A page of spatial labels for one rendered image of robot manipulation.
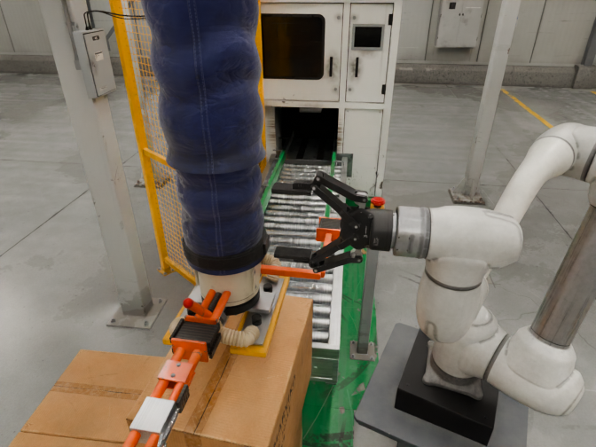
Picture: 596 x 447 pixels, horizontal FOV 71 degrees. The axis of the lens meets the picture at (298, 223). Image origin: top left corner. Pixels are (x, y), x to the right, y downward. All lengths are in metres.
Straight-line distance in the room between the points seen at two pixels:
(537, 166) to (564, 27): 9.96
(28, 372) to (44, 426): 1.10
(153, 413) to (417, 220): 0.61
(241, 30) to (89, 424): 1.50
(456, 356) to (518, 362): 0.17
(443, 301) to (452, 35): 9.43
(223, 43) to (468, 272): 0.61
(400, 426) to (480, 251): 0.88
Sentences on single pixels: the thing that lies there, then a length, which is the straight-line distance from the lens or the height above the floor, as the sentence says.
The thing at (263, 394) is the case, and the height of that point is 0.94.
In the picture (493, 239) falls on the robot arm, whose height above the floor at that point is 1.61.
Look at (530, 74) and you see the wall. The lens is 10.79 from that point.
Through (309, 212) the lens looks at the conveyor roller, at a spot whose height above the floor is 0.55.
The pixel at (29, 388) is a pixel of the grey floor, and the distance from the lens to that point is 2.93.
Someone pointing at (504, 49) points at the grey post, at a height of 1.46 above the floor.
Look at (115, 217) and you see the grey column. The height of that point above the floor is 0.78.
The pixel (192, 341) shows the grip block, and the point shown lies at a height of 1.27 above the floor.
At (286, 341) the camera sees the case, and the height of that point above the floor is 0.94.
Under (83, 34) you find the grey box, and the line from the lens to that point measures 2.33.
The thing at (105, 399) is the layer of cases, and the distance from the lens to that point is 1.94.
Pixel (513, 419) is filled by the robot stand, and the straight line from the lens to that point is 1.64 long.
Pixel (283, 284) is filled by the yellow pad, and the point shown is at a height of 1.13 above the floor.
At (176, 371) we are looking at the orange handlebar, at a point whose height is 1.25.
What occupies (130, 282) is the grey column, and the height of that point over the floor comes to 0.30.
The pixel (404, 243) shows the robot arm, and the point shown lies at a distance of 0.73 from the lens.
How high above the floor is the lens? 1.96
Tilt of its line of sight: 30 degrees down
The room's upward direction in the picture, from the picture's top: straight up
